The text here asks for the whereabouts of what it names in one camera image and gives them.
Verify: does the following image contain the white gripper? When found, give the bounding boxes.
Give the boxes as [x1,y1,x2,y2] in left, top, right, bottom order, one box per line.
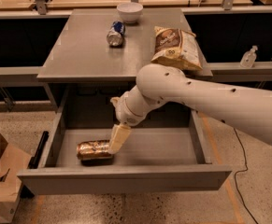
[108,91,148,154]

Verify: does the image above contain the orange soda can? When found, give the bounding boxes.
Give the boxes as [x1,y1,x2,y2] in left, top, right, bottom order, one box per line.
[77,140,113,161]

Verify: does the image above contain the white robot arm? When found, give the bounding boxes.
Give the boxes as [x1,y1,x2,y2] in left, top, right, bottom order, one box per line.
[108,64,272,154]

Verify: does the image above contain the open grey top drawer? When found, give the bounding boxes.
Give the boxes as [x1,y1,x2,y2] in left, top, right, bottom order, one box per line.
[18,91,231,195]

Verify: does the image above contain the grey cabinet counter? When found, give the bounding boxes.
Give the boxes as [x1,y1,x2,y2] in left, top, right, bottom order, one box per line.
[36,7,213,112]

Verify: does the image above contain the blue soda can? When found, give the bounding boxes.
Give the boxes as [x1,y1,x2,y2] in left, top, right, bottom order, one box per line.
[107,21,125,47]

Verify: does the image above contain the brown chip bag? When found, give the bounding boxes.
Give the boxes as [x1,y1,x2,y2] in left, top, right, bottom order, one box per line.
[151,26,202,71]

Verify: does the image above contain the black bar on floor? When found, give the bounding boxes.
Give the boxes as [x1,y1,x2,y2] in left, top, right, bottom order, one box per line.
[28,131,49,169]

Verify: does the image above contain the white bowl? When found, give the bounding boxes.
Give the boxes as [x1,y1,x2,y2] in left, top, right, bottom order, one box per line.
[117,2,143,24]

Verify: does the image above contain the cardboard box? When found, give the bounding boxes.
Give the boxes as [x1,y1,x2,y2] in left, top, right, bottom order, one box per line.
[0,134,31,224]

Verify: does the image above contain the clear sanitizer bottle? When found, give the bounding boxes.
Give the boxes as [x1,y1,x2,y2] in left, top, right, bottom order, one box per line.
[240,46,258,68]

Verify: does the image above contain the black floor cable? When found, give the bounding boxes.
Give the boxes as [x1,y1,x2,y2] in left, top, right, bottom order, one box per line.
[232,127,260,224]

